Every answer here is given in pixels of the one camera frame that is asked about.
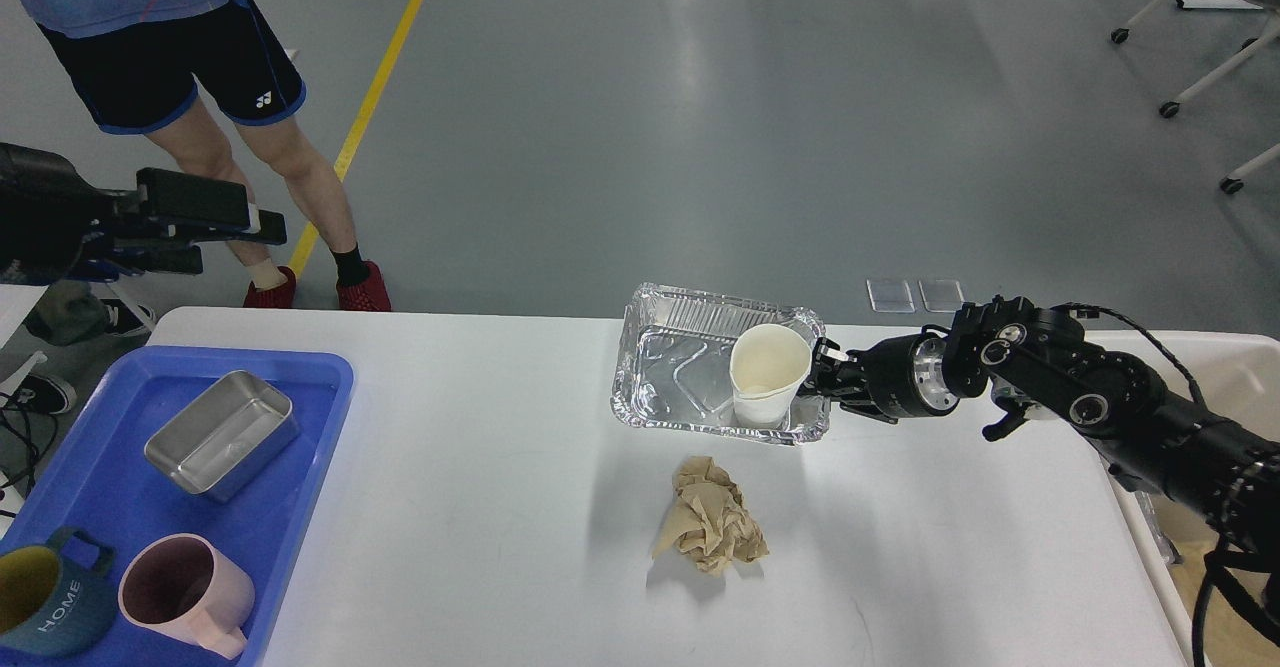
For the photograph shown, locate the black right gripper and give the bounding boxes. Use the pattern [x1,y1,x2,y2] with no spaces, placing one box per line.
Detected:
[805,333,959,424]

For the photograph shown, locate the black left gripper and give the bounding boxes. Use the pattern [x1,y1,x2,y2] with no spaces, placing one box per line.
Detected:
[1,143,288,285]

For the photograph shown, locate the white paper cup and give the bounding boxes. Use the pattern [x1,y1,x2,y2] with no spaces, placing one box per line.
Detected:
[730,324,812,429]

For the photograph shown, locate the aluminium foil tray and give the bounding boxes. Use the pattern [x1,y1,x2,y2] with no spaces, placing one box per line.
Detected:
[611,280,829,446]

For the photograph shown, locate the brown paper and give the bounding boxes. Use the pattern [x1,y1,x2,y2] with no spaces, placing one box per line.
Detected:
[650,456,771,576]

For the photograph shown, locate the stainless steel rectangular tray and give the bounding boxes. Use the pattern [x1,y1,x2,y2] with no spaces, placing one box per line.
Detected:
[143,370,300,504]

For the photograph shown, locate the pink plastic mug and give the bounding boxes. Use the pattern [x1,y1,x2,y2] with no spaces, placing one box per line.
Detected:
[116,533,256,661]

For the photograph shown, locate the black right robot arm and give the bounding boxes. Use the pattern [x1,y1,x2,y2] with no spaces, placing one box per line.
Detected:
[799,294,1279,666]

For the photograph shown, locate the clear floor plate left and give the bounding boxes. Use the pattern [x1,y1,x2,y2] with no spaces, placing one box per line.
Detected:
[865,278,916,312]

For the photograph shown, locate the clear floor plate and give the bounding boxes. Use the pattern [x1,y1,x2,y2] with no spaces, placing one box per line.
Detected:
[916,278,966,312]
[865,278,916,312]

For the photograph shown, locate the clear floor plate right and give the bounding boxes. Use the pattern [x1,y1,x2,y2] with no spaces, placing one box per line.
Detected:
[916,278,966,312]

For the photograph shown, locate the person in blue shirt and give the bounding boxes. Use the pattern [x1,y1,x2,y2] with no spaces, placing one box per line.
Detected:
[19,0,392,312]

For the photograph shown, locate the white side table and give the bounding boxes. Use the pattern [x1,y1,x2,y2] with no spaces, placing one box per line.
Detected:
[1,280,157,394]

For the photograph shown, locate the black sneaker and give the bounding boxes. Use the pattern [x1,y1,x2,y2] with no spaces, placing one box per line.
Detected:
[10,374,78,416]

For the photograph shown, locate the blue plastic tray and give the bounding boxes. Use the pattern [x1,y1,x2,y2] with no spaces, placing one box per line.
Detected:
[3,344,355,666]

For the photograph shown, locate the dark teal HOME mug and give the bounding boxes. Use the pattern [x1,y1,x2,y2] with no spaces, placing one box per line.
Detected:
[1,526,118,658]

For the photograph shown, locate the beige plastic bin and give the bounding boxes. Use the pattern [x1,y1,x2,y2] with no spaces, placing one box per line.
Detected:
[1087,330,1279,666]

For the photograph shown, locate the white rolling chair base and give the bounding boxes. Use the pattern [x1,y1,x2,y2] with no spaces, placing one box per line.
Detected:
[1085,0,1277,202]

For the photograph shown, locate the black floor cables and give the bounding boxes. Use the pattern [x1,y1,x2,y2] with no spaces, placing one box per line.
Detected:
[0,387,46,508]

